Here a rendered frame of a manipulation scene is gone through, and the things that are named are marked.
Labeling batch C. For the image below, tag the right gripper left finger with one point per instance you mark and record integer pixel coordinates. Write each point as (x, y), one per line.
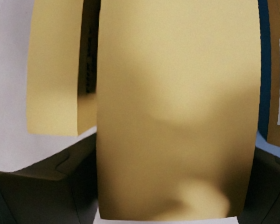
(60, 189)

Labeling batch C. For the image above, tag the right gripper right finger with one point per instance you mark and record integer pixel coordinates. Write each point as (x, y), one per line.
(262, 204)

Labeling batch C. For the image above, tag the brown cardboard carton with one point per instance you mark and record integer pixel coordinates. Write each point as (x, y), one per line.
(177, 106)
(273, 136)
(61, 85)

